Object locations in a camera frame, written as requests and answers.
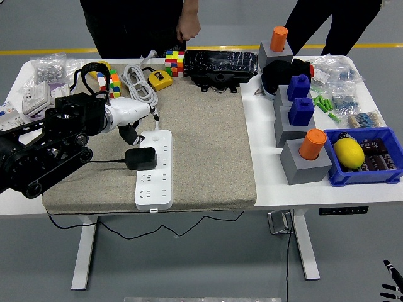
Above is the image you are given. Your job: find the grey-brown mat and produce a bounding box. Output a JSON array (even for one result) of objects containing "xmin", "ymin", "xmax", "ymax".
[{"xmin": 42, "ymin": 64, "xmax": 258, "ymax": 215}]

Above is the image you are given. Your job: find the clear bag of blue resistors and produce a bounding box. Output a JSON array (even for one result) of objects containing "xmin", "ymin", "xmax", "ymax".
[
  {"xmin": 310, "ymin": 53, "xmax": 366, "ymax": 86},
  {"xmin": 327, "ymin": 86, "xmax": 361, "ymax": 116}
]

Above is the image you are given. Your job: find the black cap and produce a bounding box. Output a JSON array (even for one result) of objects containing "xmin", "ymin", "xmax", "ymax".
[{"xmin": 261, "ymin": 58, "xmax": 312, "ymax": 101}]

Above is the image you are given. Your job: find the orange cylinder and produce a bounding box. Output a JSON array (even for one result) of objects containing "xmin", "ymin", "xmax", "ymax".
[
  {"xmin": 270, "ymin": 26, "xmax": 289, "ymax": 53},
  {"xmin": 298, "ymin": 128, "xmax": 327, "ymax": 162}
]

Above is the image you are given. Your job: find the clear bag of screws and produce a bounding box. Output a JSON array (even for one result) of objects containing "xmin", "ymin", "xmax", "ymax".
[{"xmin": 18, "ymin": 52, "xmax": 86, "ymax": 95}]

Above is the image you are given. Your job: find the colourful puzzle cube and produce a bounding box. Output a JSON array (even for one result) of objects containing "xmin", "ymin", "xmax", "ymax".
[
  {"xmin": 96, "ymin": 69, "xmax": 122, "ymax": 99},
  {"xmin": 164, "ymin": 50, "xmax": 186, "ymax": 78}
]

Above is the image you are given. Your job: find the white table leg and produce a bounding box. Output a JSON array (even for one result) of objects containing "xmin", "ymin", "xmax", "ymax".
[
  {"xmin": 71, "ymin": 215, "xmax": 98, "ymax": 291},
  {"xmin": 291, "ymin": 209, "xmax": 321, "ymax": 281}
]

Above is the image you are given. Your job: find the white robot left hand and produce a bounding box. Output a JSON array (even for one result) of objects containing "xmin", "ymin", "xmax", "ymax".
[{"xmin": 108, "ymin": 96, "xmax": 161, "ymax": 147}]

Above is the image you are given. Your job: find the grey block with round hole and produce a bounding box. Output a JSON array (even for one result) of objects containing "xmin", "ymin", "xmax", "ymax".
[
  {"xmin": 258, "ymin": 40, "xmax": 294, "ymax": 69},
  {"xmin": 279, "ymin": 138, "xmax": 333, "ymax": 186}
]

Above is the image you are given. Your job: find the white power strip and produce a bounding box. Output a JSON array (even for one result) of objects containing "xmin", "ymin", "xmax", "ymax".
[{"xmin": 134, "ymin": 130, "xmax": 174, "ymax": 215}]

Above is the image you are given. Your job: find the yellow tape measure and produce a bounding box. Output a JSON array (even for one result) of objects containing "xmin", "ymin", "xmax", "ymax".
[
  {"xmin": 87, "ymin": 61, "xmax": 112, "ymax": 79},
  {"xmin": 147, "ymin": 69, "xmax": 174, "ymax": 92}
]

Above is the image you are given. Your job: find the blue plastic bin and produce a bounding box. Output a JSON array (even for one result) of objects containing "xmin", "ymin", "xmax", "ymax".
[{"xmin": 323, "ymin": 126, "xmax": 403, "ymax": 187}]

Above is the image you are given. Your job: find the clear bag of taped resistors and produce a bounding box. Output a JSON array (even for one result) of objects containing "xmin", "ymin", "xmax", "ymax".
[{"xmin": 346, "ymin": 109, "xmax": 387, "ymax": 129}]

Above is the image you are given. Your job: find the white power strip cable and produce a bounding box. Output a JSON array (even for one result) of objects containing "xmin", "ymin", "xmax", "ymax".
[{"xmin": 120, "ymin": 49, "xmax": 161, "ymax": 131}]

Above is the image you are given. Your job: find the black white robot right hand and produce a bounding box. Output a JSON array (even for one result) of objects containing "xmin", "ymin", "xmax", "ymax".
[{"xmin": 379, "ymin": 259, "xmax": 403, "ymax": 302}]

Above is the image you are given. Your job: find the black hanging cable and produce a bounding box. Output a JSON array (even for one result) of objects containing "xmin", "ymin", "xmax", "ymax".
[{"xmin": 285, "ymin": 210, "xmax": 295, "ymax": 302}]

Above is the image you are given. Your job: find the black lanyard cord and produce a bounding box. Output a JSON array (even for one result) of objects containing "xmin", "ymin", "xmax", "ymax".
[{"xmin": 69, "ymin": 67, "xmax": 84, "ymax": 92}]

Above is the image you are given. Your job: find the silver metal bracket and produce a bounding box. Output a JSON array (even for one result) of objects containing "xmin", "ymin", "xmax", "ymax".
[{"xmin": 267, "ymin": 210, "xmax": 294, "ymax": 235}]

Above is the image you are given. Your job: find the black table control panel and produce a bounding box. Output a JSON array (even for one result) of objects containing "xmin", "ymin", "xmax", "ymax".
[{"xmin": 319, "ymin": 206, "xmax": 369, "ymax": 216}]

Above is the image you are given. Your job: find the yellow lemon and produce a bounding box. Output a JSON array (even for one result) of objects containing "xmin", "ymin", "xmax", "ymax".
[{"xmin": 333, "ymin": 138, "xmax": 365, "ymax": 168}]

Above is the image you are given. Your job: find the thin black adapter cord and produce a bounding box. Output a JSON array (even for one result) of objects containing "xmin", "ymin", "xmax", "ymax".
[{"xmin": 43, "ymin": 159, "xmax": 246, "ymax": 240}]

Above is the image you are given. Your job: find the grey block with square hole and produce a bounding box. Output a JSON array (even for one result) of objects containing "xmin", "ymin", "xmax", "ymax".
[
  {"xmin": 273, "ymin": 106, "xmax": 317, "ymax": 148},
  {"xmin": 273, "ymin": 84, "xmax": 312, "ymax": 119}
]

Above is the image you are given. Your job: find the person's left hand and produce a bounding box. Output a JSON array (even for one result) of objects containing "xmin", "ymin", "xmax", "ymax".
[{"xmin": 175, "ymin": 12, "xmax": 202, "ymax": 43}]

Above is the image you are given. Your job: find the black plug adapter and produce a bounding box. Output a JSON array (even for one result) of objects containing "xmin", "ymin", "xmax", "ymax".
[{"xmin": 125, "ymin": 147, "xmax": 158, "ymax": 171}]

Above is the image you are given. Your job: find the person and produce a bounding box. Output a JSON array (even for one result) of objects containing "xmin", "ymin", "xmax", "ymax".
[
  {"xmin": 79, "ymin": 0, "xmax": 201, "ymax": 60},
  {"xmin": 285, "ymin": 0, "xmax": 383, "ymax": 57}
]

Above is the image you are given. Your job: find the white wall socket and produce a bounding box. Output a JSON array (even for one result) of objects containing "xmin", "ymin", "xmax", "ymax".
[
  {"xmin": 21, "ymin": 81, "xmax": 51, "ymax": 116},
  {"xmin": 48, "ymin": 83, "xmax": 71, "ymax": 99}
]

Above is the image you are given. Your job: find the black film-wrapped device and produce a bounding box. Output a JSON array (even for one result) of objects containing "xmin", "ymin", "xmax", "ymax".
[{"xmin": 183, "ymin": 49, "xmax": 259, "ymax": 94}]

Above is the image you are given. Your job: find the blue stepped block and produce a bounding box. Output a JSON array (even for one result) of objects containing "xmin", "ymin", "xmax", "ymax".
[
  {"xmin": 288, "ymin": 97, "xmax": 315, "ymax": 127},
  {"xmin": 286, "ymin": 74, "xmax": 311, "ymax": 102}
]

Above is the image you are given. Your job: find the white circuit breaker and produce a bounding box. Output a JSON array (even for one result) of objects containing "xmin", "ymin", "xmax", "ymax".
[{"xmin": 0, "ymin": 102, "xmax": 29, "ymax": 131}]

